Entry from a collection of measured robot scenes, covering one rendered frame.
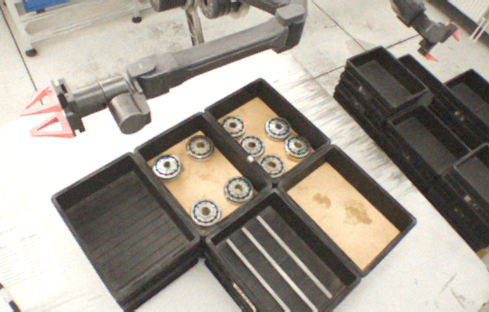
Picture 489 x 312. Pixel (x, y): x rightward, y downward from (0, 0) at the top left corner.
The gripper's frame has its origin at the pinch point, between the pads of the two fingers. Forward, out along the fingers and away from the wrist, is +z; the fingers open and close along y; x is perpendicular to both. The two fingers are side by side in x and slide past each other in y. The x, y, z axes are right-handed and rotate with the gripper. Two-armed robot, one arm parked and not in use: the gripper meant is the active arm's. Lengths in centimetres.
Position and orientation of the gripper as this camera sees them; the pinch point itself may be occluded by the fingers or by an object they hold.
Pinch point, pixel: (28, 122)
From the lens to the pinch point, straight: 82.8
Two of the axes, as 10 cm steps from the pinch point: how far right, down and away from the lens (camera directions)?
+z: -8.4, 3.9, -3.7
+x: -5.3, -7.3, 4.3
